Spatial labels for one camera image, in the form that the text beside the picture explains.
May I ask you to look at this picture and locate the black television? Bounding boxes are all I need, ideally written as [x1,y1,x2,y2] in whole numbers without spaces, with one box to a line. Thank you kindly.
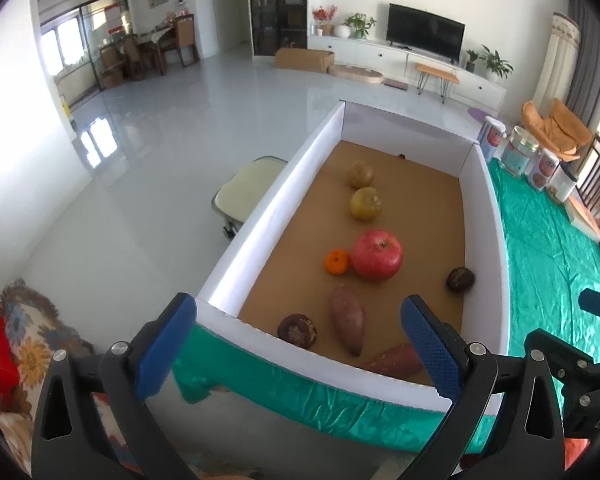
[386,3,467,59]

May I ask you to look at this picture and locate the wooden stool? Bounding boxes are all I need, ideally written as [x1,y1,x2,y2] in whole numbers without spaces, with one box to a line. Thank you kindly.
[414,62,460,103]

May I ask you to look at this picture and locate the black lid jar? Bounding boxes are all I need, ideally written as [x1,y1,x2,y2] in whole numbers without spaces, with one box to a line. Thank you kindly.
[545,162,579,204]

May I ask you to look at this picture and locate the orange lounge chair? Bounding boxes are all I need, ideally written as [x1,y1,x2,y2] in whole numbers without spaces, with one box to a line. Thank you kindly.
[521,99,595,162]

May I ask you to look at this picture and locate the green plant in white vase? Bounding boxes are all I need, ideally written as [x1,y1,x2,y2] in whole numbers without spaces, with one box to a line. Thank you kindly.
[334,12,377,40]

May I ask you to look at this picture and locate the dark glass cabinet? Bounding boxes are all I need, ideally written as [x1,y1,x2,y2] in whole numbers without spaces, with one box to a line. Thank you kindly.
[247,0,309,57]

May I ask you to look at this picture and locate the beige padded stool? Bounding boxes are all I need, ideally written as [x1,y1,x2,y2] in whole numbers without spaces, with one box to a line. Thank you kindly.
[211,156,288,238]

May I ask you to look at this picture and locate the red apple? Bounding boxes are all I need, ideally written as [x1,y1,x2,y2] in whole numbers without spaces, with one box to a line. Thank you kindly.
[350,229,404,281]

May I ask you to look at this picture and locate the small orange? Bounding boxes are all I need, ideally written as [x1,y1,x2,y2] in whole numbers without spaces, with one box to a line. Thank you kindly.
[325,250,351,276]

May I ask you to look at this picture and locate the dark brown water chestnut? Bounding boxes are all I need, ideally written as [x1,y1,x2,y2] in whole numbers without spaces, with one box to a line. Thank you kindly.
[446,267,476,293]

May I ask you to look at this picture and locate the standing air conditioner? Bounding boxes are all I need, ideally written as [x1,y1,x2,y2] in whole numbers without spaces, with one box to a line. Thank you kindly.
[532,12,581,116]

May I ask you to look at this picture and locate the floral sofa cover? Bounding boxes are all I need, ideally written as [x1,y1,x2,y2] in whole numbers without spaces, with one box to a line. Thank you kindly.
[0,280,131,480]

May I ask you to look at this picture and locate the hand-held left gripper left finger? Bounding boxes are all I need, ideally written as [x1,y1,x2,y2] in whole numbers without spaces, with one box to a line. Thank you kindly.
[31,292,198,480]

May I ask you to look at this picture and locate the wooden dining chair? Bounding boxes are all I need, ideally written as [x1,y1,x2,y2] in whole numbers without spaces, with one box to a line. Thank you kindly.
[172,14,201,68]
[122,35,146,81]

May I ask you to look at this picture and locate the brownish green pear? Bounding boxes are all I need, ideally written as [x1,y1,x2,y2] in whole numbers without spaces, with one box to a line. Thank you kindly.
[349,161,375,189]

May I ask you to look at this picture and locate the glass sliding door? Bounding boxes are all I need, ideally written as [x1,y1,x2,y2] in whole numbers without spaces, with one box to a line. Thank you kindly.
[40,0,131,91]

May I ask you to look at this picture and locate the large green potted plant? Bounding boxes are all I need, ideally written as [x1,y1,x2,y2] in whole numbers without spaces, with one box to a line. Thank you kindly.
[479,45,514,81]

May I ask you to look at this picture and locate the grey curtain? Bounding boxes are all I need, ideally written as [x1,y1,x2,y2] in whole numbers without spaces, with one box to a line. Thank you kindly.
[565,0,600,131]

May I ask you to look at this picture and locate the brown cardboard box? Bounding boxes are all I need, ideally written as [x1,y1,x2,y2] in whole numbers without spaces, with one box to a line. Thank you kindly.
[274,47,335,75]

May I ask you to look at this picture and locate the red label can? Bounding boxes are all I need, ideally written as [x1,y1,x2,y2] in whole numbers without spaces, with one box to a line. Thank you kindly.
[477,116,507,161]
[527,147,561,192]

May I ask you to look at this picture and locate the dark brown mangosteen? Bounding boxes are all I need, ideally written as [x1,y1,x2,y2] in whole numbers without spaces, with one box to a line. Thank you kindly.
[277,313,317,350]

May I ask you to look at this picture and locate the green tablecloth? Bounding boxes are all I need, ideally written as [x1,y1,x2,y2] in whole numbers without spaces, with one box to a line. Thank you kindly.
[172,157,600,456]

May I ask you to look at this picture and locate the white cardboard box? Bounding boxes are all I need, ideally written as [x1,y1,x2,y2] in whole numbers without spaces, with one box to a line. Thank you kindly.
[196,101,511,416]

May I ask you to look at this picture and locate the wooden dining table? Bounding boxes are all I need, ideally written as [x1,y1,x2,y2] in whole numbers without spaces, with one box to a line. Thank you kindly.
[137,30,181,76]

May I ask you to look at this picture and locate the clear glass jar gold lid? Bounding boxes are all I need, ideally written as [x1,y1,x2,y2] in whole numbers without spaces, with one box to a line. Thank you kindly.
[500,125,541,178]

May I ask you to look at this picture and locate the yellow green pear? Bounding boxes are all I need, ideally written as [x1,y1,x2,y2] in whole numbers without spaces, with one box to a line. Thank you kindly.
[349,187,383,221]

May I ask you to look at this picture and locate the red flowers in vase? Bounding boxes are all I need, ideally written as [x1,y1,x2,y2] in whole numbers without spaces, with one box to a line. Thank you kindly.
[312,5,338,36]

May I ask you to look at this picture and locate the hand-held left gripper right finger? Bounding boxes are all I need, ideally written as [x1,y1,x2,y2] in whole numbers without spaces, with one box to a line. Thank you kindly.
[399,295,566,480]

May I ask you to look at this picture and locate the brown sweet potato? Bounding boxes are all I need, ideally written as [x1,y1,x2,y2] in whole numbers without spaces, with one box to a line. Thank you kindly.
[328,284,367,357]
[362,342,426,378]

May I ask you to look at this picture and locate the round beige floor mat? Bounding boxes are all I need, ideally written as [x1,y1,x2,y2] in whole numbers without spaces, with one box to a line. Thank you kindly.
[328,63,385,87]

